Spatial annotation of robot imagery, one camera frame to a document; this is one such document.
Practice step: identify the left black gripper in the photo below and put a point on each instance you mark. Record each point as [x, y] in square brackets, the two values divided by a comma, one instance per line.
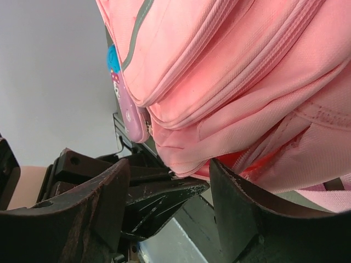
[149, 206]

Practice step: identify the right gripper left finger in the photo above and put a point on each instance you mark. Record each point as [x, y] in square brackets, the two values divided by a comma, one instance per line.
[80, 225]

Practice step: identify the purple cartoon pencil case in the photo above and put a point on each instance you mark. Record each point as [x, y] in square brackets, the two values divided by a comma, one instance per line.
[136, 119]

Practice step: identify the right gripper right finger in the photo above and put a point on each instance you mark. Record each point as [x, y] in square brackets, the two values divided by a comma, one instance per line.
[255, 225]

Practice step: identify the pink student backpack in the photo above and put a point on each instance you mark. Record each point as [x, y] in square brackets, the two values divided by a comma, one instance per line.
[262, 86]

